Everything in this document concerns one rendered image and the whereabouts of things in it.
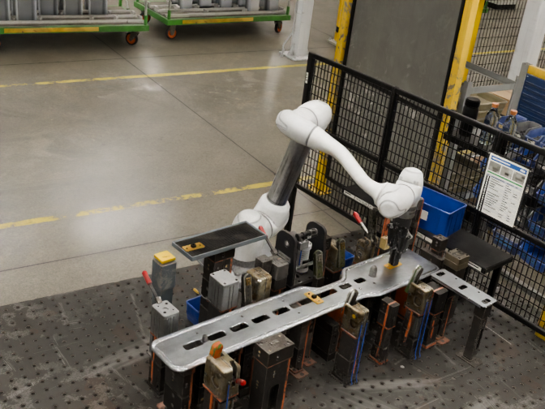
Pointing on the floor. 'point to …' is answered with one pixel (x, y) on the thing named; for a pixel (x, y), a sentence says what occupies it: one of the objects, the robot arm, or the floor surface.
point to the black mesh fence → (421, 168)
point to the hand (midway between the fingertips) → (394, 256)
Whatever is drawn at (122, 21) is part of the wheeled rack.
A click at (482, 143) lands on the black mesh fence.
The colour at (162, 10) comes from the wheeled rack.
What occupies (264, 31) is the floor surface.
